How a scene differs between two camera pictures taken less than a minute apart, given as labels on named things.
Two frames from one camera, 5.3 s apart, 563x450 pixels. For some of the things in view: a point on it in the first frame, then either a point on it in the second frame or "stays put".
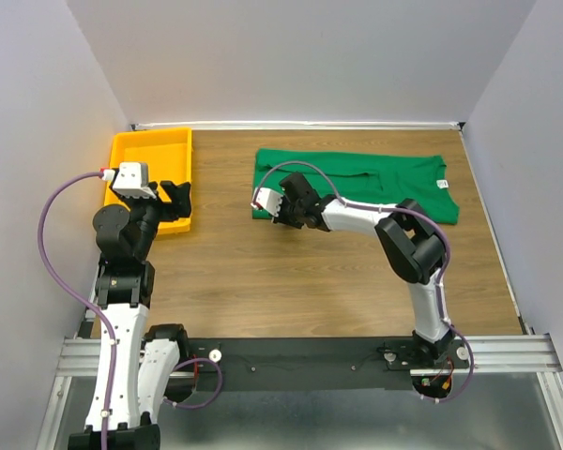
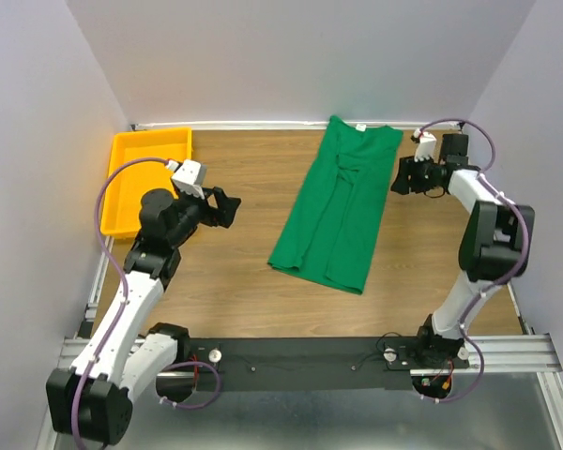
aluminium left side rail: x=85 y=328 stays put
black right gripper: x=280 y=218 to x=407 y=166
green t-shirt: x=368 y=178 to x=331 y=231
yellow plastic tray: x=168 y=153 stays put
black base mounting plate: x=311 y=364 stays put
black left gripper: x=179 y=205 to x=227 y=207
